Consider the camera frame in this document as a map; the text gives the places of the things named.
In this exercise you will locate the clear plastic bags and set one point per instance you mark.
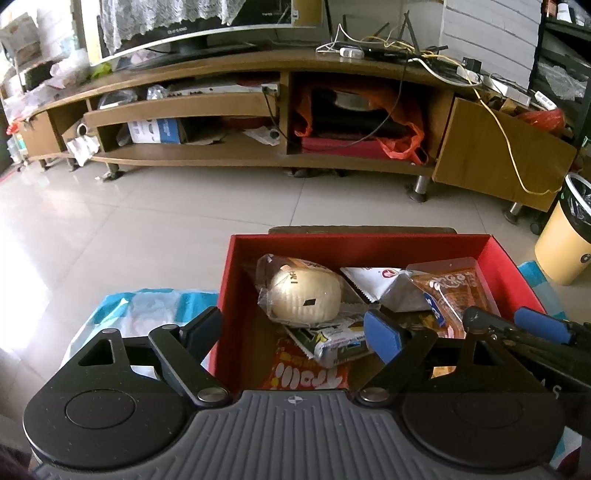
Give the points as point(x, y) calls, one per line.
point(69, 69)

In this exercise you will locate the blue white box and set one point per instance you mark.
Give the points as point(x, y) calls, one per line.
point(154, 131)

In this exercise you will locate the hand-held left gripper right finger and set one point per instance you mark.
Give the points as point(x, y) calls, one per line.
point(383, 337)

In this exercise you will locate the silver white snack packet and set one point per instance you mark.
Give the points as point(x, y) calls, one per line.
point(364, 281)

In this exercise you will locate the red snack packet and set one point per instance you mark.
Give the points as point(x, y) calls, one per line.
point(300, 378)

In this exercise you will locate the white adapter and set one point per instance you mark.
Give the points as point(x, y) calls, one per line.
point(351, 53)

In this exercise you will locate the orange brown snack packet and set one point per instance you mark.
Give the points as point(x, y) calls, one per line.
point(448, 290)

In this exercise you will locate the black shelf rack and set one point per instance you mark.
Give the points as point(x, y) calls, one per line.
point(540, 55)

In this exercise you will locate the silver media player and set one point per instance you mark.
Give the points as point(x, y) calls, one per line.
point(207, 89)

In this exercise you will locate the crumpled white bag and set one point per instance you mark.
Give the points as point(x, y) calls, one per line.
point(83, 147)

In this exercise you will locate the red cardboard box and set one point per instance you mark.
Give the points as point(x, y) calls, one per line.
point(240, 277)

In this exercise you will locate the printed cardboard box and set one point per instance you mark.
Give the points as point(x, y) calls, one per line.
point(21, 39)

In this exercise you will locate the white power strip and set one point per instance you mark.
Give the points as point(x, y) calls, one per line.
point(510, 87)

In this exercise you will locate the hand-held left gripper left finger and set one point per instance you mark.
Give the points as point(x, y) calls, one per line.
point(203, 332)

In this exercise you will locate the blue white checked cloth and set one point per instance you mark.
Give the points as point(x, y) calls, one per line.
point(152, 309)

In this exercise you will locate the black television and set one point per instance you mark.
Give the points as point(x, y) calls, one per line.
point(258, 14)

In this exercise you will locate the wooden television stand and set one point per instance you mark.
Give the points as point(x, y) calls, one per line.
point(498, 147)

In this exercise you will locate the black bin liner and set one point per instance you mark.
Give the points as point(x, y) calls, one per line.
point(579, 203)

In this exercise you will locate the cream trash bin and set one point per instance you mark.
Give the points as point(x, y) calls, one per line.
point(558, 244)

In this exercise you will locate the large red plastic bag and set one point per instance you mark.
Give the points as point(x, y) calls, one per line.
point(401, 143)

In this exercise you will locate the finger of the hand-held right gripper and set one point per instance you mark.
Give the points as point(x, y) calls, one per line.
point(482, 321)
point(540, 323)

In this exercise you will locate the black wafer packet white label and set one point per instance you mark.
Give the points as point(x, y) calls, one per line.
point(332, 344)

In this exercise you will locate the small red plastic bag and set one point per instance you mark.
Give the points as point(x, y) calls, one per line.
point(547, 117)

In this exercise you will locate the round cream bread packet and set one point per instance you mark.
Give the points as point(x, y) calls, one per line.
point(300, 295)

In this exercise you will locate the white lace cloth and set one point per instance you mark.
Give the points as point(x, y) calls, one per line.
point(161, 18)

